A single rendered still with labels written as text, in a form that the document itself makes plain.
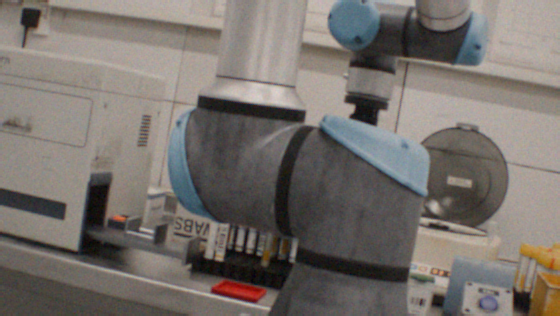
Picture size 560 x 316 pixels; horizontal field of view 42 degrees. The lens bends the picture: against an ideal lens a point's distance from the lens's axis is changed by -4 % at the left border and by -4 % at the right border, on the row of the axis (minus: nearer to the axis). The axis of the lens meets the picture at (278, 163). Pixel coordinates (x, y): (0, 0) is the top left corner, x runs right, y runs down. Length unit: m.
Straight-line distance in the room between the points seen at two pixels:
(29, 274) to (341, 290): 0.61
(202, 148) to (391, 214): 0.20
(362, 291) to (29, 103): 0.69
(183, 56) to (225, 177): 1.06
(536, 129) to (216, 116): 1.07
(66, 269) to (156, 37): 0.82
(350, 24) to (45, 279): 0.59
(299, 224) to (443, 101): 1.00
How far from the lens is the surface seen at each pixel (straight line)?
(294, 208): 0.73
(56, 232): 1.20
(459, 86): 1.71
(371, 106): 1.16
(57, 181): 1.20
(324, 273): 0.72
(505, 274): 1.20
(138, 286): 1.11
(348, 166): 0.71
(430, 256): 1.35
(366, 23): 1.05
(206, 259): 1.21
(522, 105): 1.71
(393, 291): 0.73
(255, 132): 0.75
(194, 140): 0.78
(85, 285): 1.15
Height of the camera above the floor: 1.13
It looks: 3 degrees down
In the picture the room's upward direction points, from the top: 10 degrees clockwise
